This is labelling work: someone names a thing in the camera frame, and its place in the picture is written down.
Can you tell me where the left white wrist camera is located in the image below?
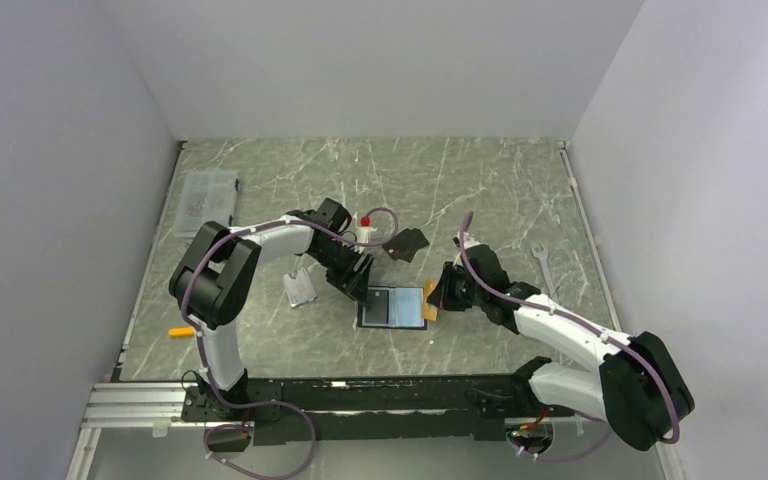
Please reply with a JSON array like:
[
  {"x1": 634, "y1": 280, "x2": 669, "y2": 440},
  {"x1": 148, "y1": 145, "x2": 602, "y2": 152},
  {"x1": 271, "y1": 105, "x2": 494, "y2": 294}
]
[{"x1": 356, "y1": 216, "x2": 381, "y2": 244}]

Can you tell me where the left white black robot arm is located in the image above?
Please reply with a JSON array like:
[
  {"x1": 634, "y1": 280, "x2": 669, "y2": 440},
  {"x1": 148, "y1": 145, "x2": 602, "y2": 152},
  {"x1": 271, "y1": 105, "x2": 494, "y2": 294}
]
[{"x1": 169, "y1": 198, "x2": 373, "y2": 420}]

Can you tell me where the silver credit card stack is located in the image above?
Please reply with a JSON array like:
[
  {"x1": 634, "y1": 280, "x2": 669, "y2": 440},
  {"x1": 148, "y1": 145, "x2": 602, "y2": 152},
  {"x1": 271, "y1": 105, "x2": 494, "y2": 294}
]
[{"x1": 282, "y1": 268, "x2": 318, "y2": 308}]

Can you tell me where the black leather card holder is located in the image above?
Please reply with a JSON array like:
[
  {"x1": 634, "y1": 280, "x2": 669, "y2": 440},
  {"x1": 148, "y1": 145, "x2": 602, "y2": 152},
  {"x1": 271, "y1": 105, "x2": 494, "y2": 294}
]
[{"x1": 355, "y1": 286, "x2": 428, "y2": 330}]

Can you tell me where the silver wrench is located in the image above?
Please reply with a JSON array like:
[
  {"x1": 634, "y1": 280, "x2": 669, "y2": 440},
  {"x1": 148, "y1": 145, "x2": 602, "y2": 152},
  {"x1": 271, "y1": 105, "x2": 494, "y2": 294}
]
[{"x1": 531, "y1": 244, "x2": 558, "y2": 301}]

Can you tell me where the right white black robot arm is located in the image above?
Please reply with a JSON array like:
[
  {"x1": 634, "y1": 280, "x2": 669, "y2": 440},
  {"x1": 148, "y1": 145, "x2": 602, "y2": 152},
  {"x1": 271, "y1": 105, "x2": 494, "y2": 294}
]
[{"x1": 428, "y1": 244, "x2": 695, "y2": 451}]

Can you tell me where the black credit card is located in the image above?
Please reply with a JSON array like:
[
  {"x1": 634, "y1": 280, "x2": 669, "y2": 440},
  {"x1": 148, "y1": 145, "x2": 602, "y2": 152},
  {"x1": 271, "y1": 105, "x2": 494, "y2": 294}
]
[{"x1": 360, "y1": 288, "x2": 390, "y2": 328}]

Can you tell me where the clear plastic screw box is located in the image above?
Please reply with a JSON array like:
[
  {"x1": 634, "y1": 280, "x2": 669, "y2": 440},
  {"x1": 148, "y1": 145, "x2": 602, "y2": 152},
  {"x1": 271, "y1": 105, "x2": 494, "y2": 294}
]
[{"x1": 172, "y1": 170, "x2": 241, "y2": 238}]

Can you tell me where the aluminium frame rail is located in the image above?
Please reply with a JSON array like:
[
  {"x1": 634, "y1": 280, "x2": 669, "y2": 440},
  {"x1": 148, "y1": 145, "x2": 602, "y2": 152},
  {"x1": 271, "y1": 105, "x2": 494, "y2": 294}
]
[{"x1": 80, "y1": 376, "x2": 669, "y2": 439}]

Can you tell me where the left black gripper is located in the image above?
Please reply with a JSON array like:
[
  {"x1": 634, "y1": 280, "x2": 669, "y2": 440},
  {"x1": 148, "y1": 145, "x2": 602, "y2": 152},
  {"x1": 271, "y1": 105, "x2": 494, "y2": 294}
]
[{"x1": 310, "y1": 241, "x2": 375, "y2": 307}]

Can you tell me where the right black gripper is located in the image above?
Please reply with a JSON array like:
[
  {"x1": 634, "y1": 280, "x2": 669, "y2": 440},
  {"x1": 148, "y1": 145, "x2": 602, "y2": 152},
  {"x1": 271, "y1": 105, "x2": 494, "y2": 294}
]
[{"x1": 427, "y1": 261, "x2": 487, "y2": 311}]

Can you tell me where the black card sleeve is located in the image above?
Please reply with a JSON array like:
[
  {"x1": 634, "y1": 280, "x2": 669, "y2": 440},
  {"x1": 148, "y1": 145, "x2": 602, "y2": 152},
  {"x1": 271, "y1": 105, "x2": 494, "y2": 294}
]
[{"x1": 381, "y1": 228, "x2": 430, "y2": 263}]

